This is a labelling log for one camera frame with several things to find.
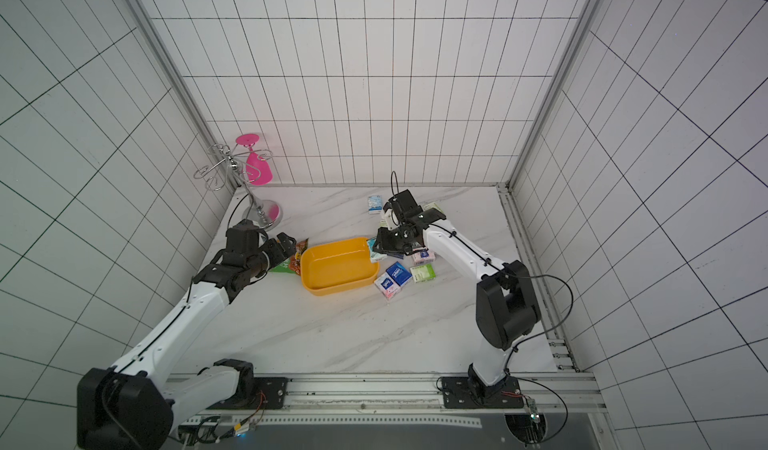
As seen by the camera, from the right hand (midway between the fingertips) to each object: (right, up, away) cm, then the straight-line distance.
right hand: (367, 250), depth 85 cm
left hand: (-24, -1, -1) cm, 24 cm away
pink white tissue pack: (+7, -12, +4) cm, 14 cm away
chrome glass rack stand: (-40, +10, +26) cm, 48 cm away
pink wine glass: (-33, +24, +3) cm, 41 cm away
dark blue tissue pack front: (+10, -8, +7) cm, 15 cm away
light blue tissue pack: (+1, +14, +26) cm, 29 cm away
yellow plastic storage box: (-10, -7, +11) cm, 16 cm away
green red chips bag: (-24, -6, +8) cm, 26 cm away
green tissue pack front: (+17, -8, +7) cm, 21 cm away
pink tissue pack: (+18, -4, +10) cm, 21 cm away
